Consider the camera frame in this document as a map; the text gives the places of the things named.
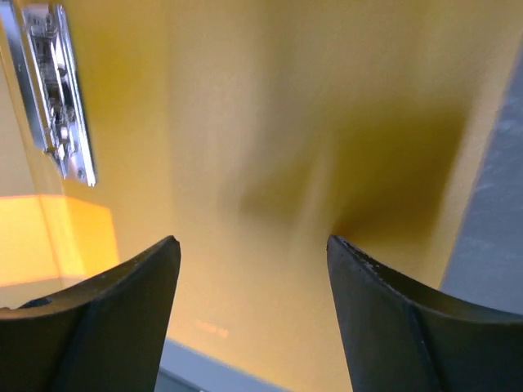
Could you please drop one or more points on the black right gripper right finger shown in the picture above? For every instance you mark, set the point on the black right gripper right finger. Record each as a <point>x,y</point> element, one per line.
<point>401,335</point>

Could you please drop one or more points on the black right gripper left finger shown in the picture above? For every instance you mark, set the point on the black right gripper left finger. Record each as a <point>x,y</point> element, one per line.
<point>105,333</point>

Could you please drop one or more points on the yellow plastic folder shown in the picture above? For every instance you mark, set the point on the yellow plastic folder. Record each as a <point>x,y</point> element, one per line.
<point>252,131</point>

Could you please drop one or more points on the metal folder clip mechanism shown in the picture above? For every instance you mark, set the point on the metal folder clip mechanism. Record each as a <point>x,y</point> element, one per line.
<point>42,54</point>

